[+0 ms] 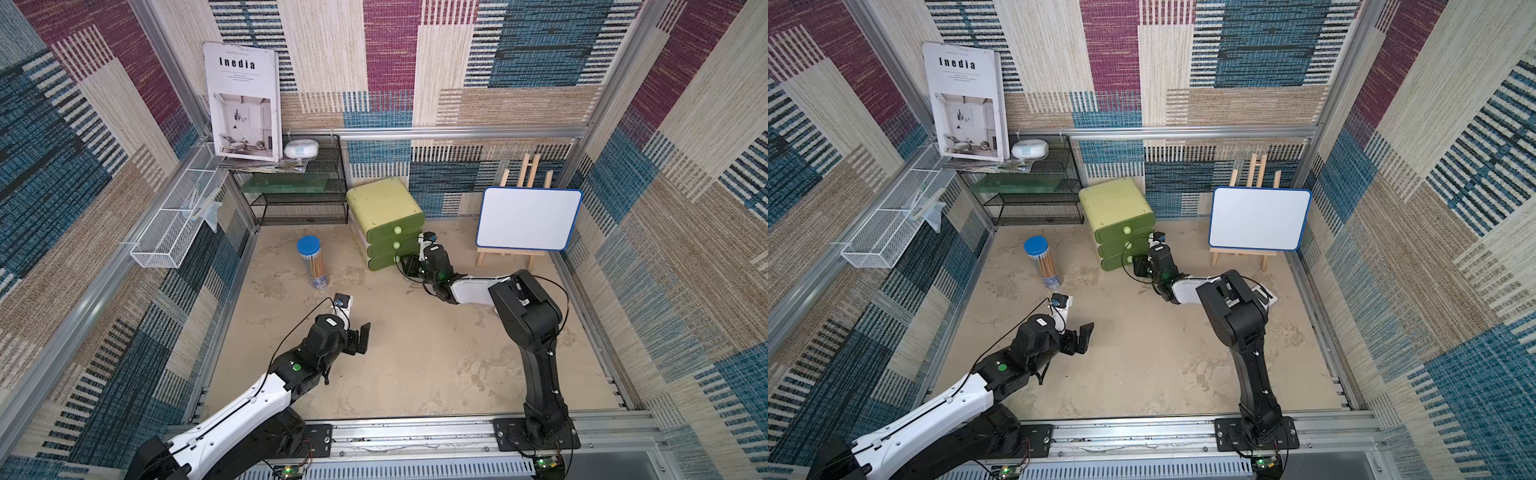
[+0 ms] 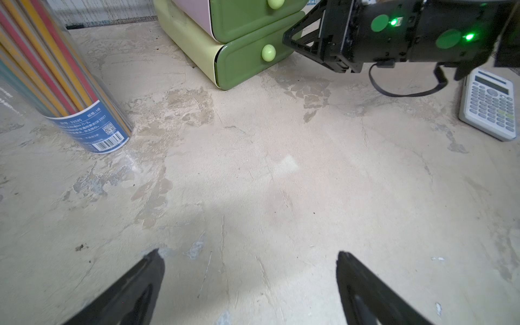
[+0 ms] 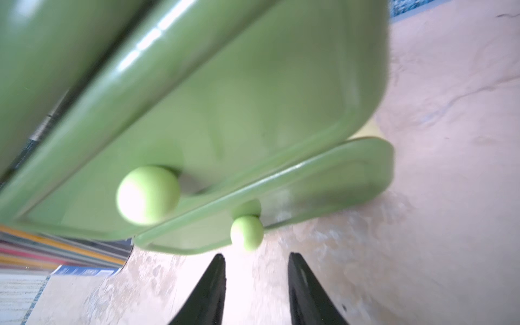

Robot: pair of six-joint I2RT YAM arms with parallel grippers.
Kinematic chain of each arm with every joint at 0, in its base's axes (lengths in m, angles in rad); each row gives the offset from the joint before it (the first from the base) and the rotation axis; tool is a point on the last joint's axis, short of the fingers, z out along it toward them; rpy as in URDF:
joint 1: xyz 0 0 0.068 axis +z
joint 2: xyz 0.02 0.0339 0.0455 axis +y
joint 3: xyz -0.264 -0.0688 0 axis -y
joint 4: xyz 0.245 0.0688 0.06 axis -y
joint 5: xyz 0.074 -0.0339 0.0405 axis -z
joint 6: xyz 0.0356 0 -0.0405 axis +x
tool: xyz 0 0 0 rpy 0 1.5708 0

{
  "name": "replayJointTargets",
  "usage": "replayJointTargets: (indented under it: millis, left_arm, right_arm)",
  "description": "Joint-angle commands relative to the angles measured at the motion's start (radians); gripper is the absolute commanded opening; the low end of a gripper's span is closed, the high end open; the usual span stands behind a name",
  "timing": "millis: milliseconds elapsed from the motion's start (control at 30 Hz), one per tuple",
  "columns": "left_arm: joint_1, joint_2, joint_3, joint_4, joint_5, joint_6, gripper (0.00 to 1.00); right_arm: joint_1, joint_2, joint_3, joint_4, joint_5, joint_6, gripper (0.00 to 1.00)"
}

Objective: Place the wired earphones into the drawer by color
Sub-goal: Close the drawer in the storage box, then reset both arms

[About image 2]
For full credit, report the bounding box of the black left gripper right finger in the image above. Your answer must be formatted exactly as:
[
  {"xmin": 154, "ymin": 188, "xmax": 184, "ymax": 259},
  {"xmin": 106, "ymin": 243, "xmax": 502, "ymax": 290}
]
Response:
[{"xmin": 336, "ymin": 251, "xmax": 431, "ymax": 324}]

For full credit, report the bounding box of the green drawer cabinet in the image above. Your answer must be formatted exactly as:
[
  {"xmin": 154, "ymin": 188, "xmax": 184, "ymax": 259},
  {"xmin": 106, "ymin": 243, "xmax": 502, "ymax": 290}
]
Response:
[{"xmin": 154, "ymin": 0, "xmax": 307, "ymax": 90}]

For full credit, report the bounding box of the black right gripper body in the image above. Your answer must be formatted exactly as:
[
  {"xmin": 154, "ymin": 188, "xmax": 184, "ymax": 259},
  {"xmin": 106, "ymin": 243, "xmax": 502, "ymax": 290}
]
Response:
[{"xmin": 320, "ymin": 1, "xmax": 423, "ymax": 73}]

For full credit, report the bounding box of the clear pencil tub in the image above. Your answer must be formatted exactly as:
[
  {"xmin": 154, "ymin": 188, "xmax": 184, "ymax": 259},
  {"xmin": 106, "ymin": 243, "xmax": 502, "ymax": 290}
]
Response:
[{"xmin": 1, "ymin": 1, "xmax": 133, "ymax": 154}]

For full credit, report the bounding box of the grey calculator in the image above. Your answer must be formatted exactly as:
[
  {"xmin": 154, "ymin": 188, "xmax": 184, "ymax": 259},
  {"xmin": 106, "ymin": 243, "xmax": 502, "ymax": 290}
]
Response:
[{"xmin": 459, "ymin": 69, "xmax": 517, "ymax": 142}]

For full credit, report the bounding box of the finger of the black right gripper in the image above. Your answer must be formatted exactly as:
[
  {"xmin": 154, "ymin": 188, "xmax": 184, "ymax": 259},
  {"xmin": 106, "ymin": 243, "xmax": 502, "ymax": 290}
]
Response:
[{"xmin": 282, "ymin": 1, "xmax": 349, "ymax": 73}]

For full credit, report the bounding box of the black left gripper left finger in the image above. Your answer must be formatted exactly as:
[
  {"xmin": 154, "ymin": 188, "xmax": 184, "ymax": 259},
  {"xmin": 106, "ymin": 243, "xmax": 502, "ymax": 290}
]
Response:
[{"xmin": 66, "ymin": 249, "xmax": 165, "ymax": 324}]

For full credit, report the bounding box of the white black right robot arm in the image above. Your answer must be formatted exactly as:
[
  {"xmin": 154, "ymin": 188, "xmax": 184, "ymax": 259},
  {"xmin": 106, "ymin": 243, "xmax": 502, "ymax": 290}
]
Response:
[{"xmin": 282, "ymin": 1, "xmax": 519, "ymax": 80}]

